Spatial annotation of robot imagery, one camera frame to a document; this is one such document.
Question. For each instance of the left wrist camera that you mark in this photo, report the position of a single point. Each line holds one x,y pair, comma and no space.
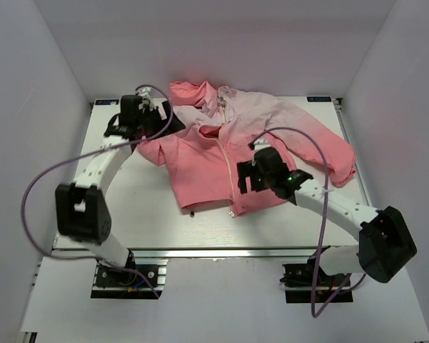
145,93

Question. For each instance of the blue label sticker left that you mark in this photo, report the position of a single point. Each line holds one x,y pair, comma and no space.
106,102

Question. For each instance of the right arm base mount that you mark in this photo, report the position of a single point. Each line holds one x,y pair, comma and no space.
297,282

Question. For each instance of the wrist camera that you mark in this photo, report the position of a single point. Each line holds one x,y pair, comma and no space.
258,145
145,93

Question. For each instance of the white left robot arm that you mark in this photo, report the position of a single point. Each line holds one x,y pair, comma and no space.
81,210

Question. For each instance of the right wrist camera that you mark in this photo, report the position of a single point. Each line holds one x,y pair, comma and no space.
258,145

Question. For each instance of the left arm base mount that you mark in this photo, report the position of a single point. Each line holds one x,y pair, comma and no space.
110,283

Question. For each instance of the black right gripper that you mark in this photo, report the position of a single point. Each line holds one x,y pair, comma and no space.
247,169

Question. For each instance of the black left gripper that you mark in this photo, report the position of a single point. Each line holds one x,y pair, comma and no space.
173,125

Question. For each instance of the pink hooded zip jacket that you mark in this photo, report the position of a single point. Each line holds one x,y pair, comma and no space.
220,123

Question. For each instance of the blue label sticker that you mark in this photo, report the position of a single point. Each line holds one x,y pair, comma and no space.
106,102
318,99

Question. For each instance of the blue label sticker right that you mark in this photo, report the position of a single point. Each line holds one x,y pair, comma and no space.
318,99

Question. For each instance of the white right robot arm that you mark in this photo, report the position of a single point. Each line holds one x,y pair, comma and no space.
384,243

